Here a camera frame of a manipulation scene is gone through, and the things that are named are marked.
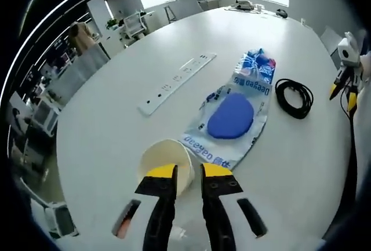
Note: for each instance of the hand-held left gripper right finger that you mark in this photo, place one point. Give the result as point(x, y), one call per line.
point(217, 199)

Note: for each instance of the white trolley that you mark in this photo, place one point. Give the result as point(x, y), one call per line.
point(43, 116)

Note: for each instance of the white inset power strip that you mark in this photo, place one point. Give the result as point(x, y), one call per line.
point(176, 81)

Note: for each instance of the green potted plant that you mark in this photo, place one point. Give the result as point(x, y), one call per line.
point(111, 24)

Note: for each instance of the white table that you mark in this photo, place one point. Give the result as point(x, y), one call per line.
point(116, 146)

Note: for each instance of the blue tissue pack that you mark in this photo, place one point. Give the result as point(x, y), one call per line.
point(261, 62)

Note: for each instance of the ceiling light strip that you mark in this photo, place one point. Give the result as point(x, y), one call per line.
point(58, 9)

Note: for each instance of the small black object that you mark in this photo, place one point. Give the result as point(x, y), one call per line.
point(282, 13)

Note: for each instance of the clear bag with blue pad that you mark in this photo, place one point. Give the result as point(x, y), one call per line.
point(203, 143)

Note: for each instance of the white paper cup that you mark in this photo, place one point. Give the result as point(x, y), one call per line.
point(162, 154)

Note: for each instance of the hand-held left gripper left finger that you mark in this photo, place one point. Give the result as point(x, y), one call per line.
point(162, 199)

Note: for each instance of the grey counter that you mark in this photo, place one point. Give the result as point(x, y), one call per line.
point(84, 68)

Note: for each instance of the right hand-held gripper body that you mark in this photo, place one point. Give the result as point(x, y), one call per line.
point(347, 52)

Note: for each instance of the white office chair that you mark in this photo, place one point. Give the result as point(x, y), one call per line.
point(133, 25)

